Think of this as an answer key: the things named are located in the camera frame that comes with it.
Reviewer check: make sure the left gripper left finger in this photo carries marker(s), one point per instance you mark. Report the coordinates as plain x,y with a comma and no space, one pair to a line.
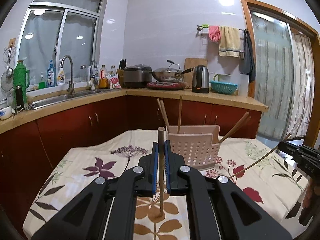
105,209

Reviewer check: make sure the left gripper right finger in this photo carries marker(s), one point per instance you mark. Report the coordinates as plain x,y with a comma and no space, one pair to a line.
217,208

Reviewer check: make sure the red kitchen cabinets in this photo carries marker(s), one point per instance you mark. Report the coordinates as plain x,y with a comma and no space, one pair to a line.
31,151

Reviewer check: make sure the person's left hand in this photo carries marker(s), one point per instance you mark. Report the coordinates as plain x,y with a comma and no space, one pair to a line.
310,202

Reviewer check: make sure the pink perforated utensil holder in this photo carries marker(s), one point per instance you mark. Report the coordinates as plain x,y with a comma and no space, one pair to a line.
198,145

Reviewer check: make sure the glass sliding door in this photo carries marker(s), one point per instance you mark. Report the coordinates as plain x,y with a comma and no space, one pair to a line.
286,55

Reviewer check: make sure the white plastic container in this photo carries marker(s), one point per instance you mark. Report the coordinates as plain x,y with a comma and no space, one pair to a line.
243,85

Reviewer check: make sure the teal plastic colander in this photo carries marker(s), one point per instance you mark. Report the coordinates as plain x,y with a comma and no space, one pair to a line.
223,87

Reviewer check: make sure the dark grey hanging cloth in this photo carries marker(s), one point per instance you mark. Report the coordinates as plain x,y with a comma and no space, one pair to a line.
247,65

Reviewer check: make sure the white green mug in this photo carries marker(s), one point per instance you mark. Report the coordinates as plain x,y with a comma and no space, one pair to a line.
222,77

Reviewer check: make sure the stainless steel sink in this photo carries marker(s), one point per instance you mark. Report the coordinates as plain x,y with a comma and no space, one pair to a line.
62,98

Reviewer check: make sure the cooking oil bottle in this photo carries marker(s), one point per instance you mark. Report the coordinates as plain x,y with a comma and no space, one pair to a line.
103,80

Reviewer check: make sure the pink white snack bag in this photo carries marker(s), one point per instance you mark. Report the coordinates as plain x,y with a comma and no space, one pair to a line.
113,81

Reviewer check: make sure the red induction cooker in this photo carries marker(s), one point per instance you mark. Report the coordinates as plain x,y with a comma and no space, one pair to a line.
166,85

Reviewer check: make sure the steel electric kettle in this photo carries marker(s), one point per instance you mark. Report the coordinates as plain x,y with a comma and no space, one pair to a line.
200,82

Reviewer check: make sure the black thermos bottle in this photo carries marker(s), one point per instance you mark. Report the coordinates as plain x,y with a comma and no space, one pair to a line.
19,98

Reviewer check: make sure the grey rice cooker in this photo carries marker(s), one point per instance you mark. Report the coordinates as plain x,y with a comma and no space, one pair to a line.
137,76

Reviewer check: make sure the clear bottle white cap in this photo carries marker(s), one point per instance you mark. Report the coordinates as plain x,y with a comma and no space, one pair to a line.
113,70

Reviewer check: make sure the white blue bowl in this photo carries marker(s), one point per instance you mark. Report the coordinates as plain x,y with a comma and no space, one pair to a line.
6,113

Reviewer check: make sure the white spray cleaner bottle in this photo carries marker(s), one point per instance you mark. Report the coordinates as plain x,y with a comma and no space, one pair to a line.
61,75

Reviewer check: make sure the green soap dispenser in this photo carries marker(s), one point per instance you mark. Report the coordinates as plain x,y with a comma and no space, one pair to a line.
42,82

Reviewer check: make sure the yellow hanging towel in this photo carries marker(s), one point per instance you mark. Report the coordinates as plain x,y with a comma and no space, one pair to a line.
229,45

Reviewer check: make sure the steel wok with lid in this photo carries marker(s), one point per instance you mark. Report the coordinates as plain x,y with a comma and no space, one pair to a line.
171,73

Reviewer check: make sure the knife block with knives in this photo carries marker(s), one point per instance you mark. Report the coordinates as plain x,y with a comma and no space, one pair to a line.
120,72

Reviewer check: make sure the wooden cutting board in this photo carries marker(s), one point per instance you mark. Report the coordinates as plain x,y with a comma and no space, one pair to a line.
191,63

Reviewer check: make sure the blue detergent bottle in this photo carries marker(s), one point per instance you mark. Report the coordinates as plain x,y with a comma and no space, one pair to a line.
51,74

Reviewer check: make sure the pink rubber glove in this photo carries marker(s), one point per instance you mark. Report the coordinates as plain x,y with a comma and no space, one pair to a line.
214,33

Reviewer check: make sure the green thermos jug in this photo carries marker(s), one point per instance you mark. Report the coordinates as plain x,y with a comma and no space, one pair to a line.
22,78

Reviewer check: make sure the hanging mesh strainer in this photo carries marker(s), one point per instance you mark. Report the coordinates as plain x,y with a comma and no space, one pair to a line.
7,81

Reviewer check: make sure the wall towel rail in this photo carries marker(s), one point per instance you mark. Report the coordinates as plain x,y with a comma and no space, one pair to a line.
201,27

